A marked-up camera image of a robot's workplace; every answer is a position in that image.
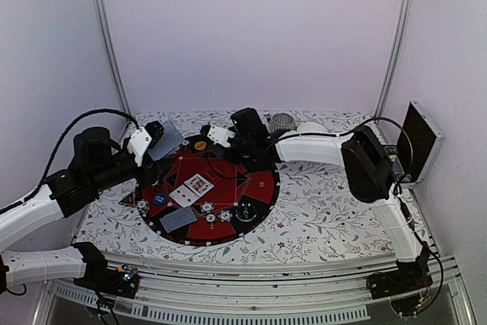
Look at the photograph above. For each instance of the round red black poker mat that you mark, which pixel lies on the round red black poker mat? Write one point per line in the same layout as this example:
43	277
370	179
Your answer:
234	184

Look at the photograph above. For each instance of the floral white table cloth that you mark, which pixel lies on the floral white table cloth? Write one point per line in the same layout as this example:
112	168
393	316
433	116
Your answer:
315	219

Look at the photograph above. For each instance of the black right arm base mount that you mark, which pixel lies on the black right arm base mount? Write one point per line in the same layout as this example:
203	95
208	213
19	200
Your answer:
410	291

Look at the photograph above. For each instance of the white ceramic bowl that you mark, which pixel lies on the white ceramic bowl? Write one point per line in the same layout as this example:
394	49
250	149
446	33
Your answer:
310	127

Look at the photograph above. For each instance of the right aluminium frame post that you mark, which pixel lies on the right aluminium frame post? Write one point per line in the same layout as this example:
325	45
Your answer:
393	61

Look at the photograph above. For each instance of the king of diamonds card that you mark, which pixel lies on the king of diamonds card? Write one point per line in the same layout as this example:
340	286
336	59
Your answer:
199	185

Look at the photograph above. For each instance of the aluminium frame post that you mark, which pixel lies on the aluminium frame post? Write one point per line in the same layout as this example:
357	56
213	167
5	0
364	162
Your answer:
109	49
393	61

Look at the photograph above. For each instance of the diamonds number card face-up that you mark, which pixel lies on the diamonds number card face-up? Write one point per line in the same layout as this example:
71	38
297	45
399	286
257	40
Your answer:
183	196

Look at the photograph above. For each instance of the blue playing card deck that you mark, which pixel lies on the blue playing card deck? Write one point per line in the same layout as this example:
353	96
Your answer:
170	141

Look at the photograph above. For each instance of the blue small blind button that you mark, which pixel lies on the blue small blind button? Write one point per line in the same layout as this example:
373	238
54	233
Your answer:
160	199

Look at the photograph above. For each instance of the striped grey ceramic mug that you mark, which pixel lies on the striped grey ceramic mug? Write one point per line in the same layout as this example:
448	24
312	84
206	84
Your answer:
281	122

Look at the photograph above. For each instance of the aluminium poker chip case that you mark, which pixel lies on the aluminium poker chip case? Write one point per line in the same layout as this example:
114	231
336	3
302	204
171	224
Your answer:
417	147

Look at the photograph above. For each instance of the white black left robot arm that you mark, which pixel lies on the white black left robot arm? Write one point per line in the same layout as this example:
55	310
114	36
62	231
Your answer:
99	163

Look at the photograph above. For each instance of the aluminium front rail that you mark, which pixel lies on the aluminium front rail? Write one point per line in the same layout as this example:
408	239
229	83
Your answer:
172	292

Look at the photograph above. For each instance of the left aluminium frame post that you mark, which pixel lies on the left aluminium frame post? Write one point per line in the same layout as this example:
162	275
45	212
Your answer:
109	49

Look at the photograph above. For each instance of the orange big blind button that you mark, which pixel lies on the orange big blind button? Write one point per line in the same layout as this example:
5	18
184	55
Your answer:
200	146

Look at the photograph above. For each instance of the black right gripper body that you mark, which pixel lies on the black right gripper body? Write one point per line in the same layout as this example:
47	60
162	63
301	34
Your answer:
245	144

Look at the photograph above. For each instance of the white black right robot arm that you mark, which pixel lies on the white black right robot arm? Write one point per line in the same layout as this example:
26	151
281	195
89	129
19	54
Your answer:
370	176

